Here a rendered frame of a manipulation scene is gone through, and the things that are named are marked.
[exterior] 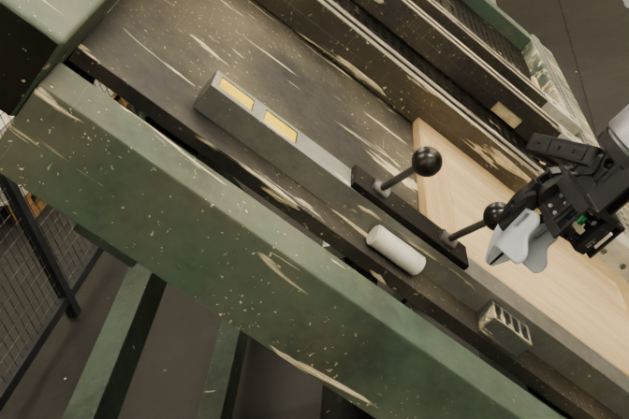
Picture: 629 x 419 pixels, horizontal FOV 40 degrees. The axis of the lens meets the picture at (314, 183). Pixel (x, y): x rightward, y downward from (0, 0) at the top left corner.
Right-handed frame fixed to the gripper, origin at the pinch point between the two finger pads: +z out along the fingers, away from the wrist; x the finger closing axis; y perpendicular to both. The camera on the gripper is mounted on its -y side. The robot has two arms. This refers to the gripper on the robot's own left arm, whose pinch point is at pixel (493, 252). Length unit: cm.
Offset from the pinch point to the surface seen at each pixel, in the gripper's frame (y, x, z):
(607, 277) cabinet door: -31, 63, 10
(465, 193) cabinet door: -34.4, 23.4, 10.5
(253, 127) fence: -18.4, -26.1, 9.4
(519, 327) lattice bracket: -0.9, 15.9, 9.1
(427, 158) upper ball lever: -8.4, -10.8, -2.8
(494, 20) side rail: -169, 107, 10
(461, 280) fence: -6.3, 7.1, 9.3
